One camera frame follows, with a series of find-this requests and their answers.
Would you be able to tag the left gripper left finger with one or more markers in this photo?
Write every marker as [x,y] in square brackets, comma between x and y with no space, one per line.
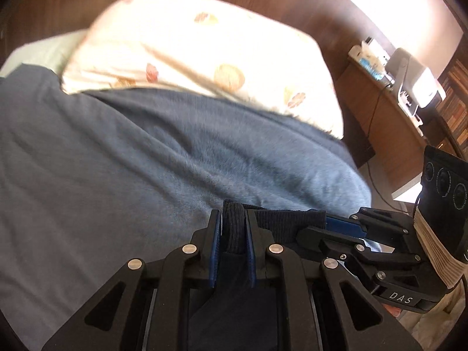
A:
[145,305]

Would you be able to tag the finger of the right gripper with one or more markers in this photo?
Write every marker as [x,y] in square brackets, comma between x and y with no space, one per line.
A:
[372,223]
[317,244]

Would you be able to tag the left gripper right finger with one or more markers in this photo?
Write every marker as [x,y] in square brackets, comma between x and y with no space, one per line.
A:
[319,306]

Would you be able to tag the dark navy pants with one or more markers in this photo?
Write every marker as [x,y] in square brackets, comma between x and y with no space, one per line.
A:
[261,299]

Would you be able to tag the person's right hand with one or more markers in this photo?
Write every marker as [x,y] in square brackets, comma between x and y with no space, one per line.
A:
[394,311]

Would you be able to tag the wooden bedside table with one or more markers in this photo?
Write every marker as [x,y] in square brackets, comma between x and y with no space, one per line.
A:
[396,142]

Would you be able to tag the blue-grey bed blanket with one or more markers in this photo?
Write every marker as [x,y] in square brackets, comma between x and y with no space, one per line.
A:
[91,180]

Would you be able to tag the white device on table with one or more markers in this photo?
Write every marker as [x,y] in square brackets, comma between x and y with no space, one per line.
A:
[414,85]

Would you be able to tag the tissue box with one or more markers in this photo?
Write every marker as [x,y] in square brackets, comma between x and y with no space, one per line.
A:
[371,56]

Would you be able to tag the cream fruit-print pillow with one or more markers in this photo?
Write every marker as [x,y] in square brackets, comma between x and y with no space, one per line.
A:
[207,47]

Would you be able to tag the white pillow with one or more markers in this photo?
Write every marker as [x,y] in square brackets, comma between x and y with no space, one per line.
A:
[52,53]

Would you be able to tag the right camera box with tape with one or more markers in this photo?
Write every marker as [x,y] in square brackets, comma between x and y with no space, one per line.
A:
[440,218]

